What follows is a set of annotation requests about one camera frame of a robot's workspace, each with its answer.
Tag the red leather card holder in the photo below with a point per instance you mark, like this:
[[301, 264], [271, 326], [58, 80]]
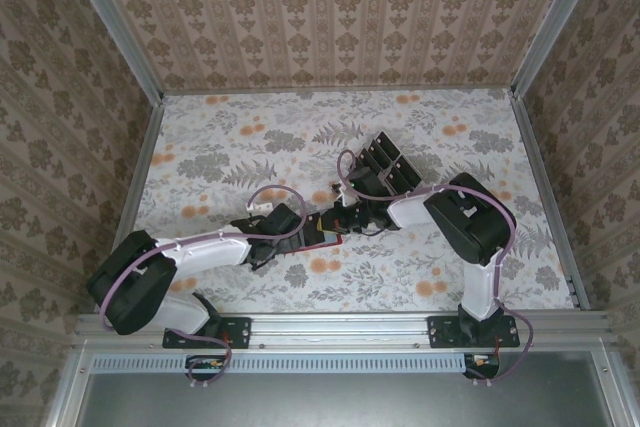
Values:
[[332, 238]]

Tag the black credit card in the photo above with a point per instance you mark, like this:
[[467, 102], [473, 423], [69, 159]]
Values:
[[372, 161], [410, 170], [401, 181], [386, 144], [379, 153], [315, 229]]

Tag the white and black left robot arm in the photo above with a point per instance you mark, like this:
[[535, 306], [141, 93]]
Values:
[[135, 287]]

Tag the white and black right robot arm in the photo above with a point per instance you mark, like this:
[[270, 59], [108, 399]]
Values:
[[470, 227]]

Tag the floral patterned table cover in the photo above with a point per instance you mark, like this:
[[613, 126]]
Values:
[[225, 137]]

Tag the small yellow power connector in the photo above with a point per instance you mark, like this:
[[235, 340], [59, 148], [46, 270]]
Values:
[[482, 360], [214, 362]]

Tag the grey metal sheet panel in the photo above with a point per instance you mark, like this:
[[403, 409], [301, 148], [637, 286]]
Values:
[[340, 402]]

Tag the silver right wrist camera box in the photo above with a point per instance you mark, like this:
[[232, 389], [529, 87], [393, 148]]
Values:
[[341, 193]]

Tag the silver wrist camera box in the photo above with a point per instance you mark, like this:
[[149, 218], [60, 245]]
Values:
[[341, 193], [260, 207]]

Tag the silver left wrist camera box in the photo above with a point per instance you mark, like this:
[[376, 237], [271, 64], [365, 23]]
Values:
[[260, 207]]

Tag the thin aluminium back rail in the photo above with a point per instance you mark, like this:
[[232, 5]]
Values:
[[340, 88]]

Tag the aluminium side rail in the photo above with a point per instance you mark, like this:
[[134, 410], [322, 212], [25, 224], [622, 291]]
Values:
[[547, 197], [134, 197]]

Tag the aluminium corner post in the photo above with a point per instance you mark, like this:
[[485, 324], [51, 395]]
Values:
[[120, 27], [554, 22]]

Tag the aluminium frame bar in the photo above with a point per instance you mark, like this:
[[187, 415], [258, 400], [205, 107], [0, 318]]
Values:
[[612, 387], [70, 387]]

